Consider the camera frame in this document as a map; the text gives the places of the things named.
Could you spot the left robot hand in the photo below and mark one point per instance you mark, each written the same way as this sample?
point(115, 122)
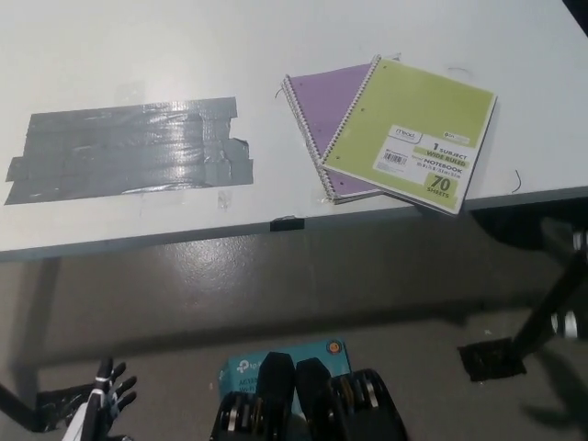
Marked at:
point(103, 395)

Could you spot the green Mead spiral notebook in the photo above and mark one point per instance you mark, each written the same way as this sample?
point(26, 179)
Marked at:
point(413, 105)

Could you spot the black robot torso blocks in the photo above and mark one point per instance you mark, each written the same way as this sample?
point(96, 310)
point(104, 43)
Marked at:
point(312, 395)

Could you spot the black floor tape square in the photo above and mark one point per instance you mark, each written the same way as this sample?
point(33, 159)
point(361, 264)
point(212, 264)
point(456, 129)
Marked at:
point(55, 404)
point(482, 360)

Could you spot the black slanted bar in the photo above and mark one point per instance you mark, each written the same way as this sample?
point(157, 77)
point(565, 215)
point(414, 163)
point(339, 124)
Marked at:
point(18, 406)

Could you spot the grey table leg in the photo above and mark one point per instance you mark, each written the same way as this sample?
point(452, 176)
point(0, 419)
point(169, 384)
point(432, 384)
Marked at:
point(41, 312)

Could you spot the teal TP-Link box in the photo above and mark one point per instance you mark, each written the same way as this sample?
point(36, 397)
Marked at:
point(243, 367)

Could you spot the small black tape strip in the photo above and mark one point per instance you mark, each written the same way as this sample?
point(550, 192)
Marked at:
point(287, 225)

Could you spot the purple spiral notebook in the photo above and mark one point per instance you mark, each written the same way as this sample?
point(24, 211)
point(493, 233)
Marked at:
point(321, 101)

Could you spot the dark rounded object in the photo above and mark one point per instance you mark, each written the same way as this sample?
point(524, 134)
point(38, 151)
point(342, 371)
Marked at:
point(505, 225)

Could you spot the grey duct tape patch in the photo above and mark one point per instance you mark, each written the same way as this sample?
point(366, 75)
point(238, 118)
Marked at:
point(115, 147)

